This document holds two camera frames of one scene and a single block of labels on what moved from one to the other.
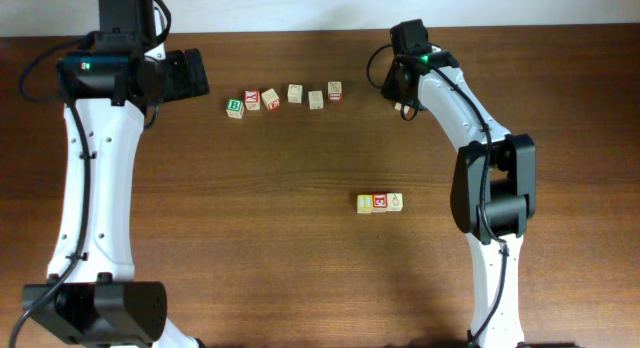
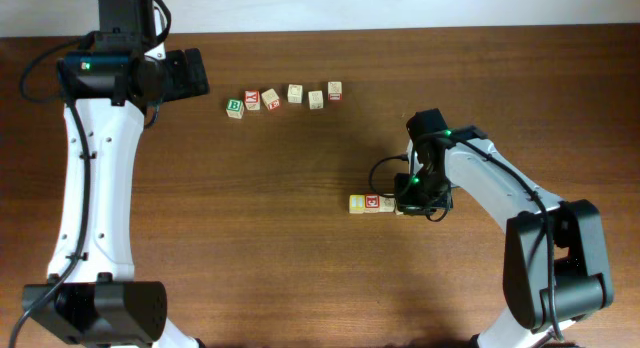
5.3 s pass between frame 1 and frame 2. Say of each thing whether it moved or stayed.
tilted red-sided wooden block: stayed
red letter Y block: stayed
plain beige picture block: stayed
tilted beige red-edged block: stayed
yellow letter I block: moved
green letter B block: stayed
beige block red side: stayed
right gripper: moved
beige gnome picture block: moved
